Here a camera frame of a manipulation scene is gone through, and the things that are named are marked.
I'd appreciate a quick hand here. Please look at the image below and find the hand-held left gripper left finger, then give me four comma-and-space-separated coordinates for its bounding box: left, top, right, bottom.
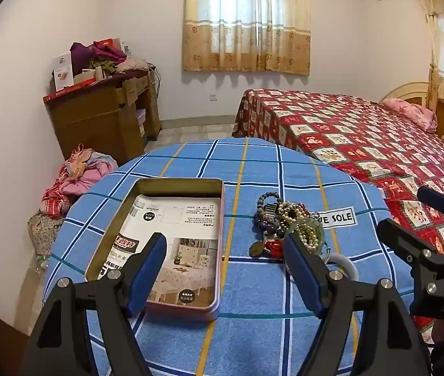
20, 232, 168, 376

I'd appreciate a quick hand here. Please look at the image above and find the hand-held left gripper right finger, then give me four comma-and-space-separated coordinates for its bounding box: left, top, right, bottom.
282, 233, 432, 376

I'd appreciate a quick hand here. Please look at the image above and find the pearl bead necklace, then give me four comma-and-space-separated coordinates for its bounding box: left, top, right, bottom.
274, 201, 324, 253

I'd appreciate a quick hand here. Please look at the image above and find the red pendant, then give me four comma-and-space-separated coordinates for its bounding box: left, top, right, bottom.
266, 240, 285, 258

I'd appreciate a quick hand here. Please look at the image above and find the white jade bangle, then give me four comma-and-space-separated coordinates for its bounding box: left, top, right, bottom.
324, 253, 359, 283

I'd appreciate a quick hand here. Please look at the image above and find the light green translucent bangle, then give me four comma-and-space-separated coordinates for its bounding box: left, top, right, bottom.
285, 217, 326, 255

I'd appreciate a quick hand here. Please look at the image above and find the pink metal tin box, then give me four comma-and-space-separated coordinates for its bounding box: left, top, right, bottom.
84, 177, 226, 322

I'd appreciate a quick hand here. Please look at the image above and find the grey bead bracelet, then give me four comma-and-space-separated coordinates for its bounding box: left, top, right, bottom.
254, 192, 284, 222

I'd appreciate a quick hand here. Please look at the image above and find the white cloth label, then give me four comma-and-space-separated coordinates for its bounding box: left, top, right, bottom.
316, 206, 358, 229

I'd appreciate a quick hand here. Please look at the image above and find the printed paper sheet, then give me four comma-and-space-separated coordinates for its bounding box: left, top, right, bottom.
97, 194, 222, 307

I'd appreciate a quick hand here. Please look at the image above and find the pink pillow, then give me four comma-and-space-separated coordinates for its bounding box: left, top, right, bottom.
380, 97, 438, 134

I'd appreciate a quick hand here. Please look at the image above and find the bed with red patterned sheet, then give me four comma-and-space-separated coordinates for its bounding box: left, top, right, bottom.
233, 88, 444, 343

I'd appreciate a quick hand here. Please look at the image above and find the blue plaid tablecloth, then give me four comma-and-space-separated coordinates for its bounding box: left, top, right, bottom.
42, 137, 438, 376

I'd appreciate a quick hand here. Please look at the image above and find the floral fabric bag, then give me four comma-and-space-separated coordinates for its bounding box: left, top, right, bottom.
27, 211, 64, 257

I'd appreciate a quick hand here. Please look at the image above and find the pink clothes pile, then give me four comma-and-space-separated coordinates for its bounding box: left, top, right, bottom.
41, 144, 118, 218

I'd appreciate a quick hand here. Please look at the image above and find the wooden desk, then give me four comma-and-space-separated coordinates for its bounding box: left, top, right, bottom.
45, 70, 163, 167

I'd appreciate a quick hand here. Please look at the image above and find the red flat box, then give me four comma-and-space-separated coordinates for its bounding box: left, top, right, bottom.
43, 78, 107, 105

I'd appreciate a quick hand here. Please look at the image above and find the white cardboard box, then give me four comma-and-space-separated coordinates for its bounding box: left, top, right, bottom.
51, 52, 74, 90

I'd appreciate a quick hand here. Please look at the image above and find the pile of clothes on desk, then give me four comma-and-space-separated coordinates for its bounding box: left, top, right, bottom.
69, 40, 148, 76

